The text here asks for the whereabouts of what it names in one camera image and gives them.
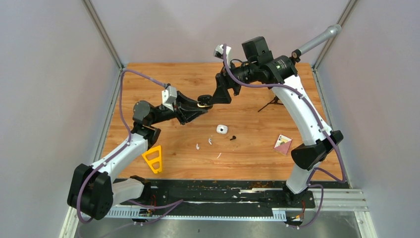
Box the black tripod stand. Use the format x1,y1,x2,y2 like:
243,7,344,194
258,50,301,112

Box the white slotted cable duct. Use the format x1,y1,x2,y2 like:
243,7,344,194
105,207,287,221

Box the yellow triangular plastic piece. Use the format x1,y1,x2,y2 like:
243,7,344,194
142,145,163,174

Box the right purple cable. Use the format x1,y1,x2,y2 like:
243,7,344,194
222,43,347,229

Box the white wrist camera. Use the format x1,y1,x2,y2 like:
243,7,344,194
213,44,231,63
161,84,177,111

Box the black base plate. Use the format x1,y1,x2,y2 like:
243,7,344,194
149,179,315,209

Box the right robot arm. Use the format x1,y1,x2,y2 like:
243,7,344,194
209,36,343,207

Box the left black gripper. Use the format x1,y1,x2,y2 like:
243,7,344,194
150,91,209,126

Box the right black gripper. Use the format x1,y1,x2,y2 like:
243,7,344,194
210,59,258,104

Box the red playing card box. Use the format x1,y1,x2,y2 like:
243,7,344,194
273,134,293,155

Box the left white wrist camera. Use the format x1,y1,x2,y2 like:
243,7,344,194
161,84,177,111

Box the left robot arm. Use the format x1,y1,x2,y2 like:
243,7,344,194
67,90,212,224

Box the grey metal cylinder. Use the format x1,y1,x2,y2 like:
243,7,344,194
291,24,342,60

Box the white earbud charging case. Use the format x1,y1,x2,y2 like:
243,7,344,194
216,124,228,134

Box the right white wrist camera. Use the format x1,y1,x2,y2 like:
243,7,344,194
213,44,231,63

